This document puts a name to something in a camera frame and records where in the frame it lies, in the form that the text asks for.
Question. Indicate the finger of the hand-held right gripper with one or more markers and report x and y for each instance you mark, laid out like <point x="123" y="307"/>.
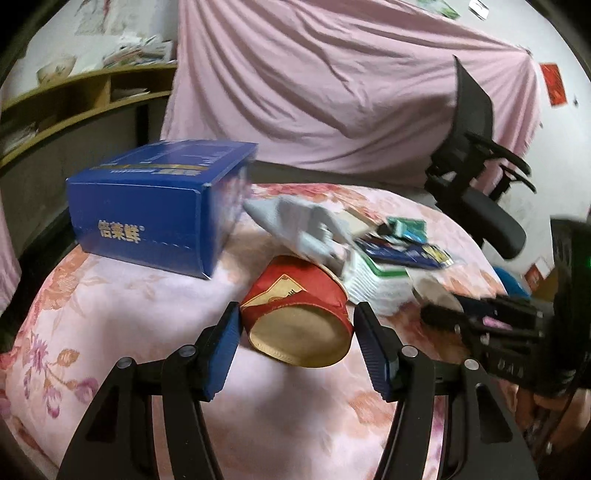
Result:
<point x="445" y="316"/>
<point x="503" y="307"/>

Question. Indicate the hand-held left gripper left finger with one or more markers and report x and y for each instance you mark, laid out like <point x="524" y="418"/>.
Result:
<point x="224" y="353"/>

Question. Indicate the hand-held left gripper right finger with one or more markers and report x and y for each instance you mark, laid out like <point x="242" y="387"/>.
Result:
<point x="374" y="357"/>

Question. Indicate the blue plastic basin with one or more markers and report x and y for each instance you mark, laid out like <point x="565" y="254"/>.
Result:
<point x="510" y="281"/>

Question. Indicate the white paper cup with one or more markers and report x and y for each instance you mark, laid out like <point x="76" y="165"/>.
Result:
<point x="431" y="290"/>

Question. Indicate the dark blue snack packet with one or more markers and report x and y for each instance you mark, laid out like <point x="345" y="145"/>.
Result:
<point x="406" y="256"/>

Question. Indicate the red paper cup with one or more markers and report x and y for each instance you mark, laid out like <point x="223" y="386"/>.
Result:
<point x="300" y="295"/>

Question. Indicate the person's right hand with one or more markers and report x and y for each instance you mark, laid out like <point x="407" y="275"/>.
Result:
<point x="549" y="415"/>

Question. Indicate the red box on floor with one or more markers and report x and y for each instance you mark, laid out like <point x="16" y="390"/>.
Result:
<point x="536" y="276"/>

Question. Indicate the white green tissue pack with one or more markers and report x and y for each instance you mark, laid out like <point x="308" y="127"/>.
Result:
<point x="378" y="284"/>

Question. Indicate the pink floral blanket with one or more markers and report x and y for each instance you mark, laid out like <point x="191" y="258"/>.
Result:
<point x="115" y="332"/>

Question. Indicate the beige small card box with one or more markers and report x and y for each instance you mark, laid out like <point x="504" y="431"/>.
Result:
<point x="360" y="221"/>

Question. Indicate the grey plastic packet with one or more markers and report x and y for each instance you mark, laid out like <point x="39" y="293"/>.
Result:
<point x="295" y="224"/>

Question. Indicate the blue cardboard box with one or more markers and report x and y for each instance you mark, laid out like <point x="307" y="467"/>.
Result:
<point x="157" y="203"/>

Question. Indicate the black office chair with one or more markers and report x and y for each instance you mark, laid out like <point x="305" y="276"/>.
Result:
<point x="473" y="120"/>

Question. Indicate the pink hanging sheet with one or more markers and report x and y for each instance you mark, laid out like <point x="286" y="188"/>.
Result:
<point x="323" y="83"/>

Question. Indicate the pile of books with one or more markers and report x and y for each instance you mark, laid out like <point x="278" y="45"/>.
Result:
<point x="138" y="53"/>

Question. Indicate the white patterned bowl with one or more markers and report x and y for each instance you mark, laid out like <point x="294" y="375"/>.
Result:
<point x="56" y="69"/>

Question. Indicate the red wall poster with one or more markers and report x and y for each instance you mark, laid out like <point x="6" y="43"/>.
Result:
<point x="553" y="85"/>

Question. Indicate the wooden wall shelf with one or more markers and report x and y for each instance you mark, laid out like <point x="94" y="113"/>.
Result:
<point x="87" y="87"/>

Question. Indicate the white wall switch box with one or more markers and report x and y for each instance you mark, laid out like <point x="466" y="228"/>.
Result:
<point x="479" y="8"/>

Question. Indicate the green wall paper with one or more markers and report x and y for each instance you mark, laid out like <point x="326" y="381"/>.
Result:
<point x="438" y="7"/>

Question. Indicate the orange framed wall poster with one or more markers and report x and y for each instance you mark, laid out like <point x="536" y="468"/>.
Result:
<point x="94" y="16"/>

